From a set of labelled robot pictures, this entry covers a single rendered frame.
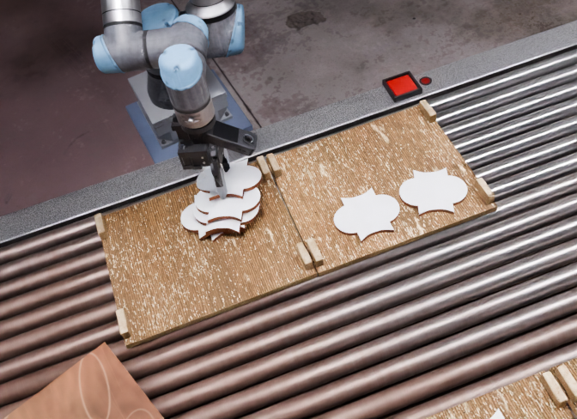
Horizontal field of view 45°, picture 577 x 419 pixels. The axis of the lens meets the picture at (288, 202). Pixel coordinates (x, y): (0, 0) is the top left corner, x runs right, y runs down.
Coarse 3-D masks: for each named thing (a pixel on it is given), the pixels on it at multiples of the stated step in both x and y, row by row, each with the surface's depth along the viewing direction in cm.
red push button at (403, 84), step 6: (396, 78) 175; (402, 78) 175; (408, 78) 175; (390, 84) 174; (396, 84) 174; (402, 84) 174; (408, 84) 173; (414, 84) 173; (396, 90) 173; (402, 90) 172; (408, 90) 172
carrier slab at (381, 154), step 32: (384, 128) 164; (416, 128) 163; (288, 160) 162; (320, 160) 160; (352, 160) 159; (384, 160) 158; (416, 160) 157; (448, 160) 156; (288, 192) 156; (320, 192) 154; (352, 192) 153; (384, 192) 152; (320, 224) 149; (416, 224) 146; (448, 224) 145; (352, 256) 143
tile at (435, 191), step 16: (416, 176) 152; (432, 176) 152; (448, 176) 151; (400, 192) 150; (416, 192) 150; (432, 192) 149; (448, 192) 148; (464, 192) 148; (416, 208) 148; (432, 208) 147; (448, 208) 146
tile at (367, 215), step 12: (372, 192) 151; (348, 204) 150; (360, 204) 150; (372, 204) 149; (384, 204) 149; (396, 204) 148; (336, 216) 148; (348, 216) 148; (360, 216) 148; (372, 216) 147; (384, 216) 147; (396, 216) 146; (348, 228) 146; (360, 228) 146; (372, 228) 145; (384, 228) 145
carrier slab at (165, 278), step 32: (192, 192) 159; (128, 224) 156; (160, 224) 155; (256, 224) 151; (288, 224) 150; (128, 256) 150; (160, 256) 149; (192, 256) 148; (224, 256) 147; (256, 256) 146; (288, 256) 145; (128, 288) 145; (160, 288) 144; (192, 288) 143; (224, 288) 142; (256, 288) 141; (160, 320) 139; (192, 320) 138
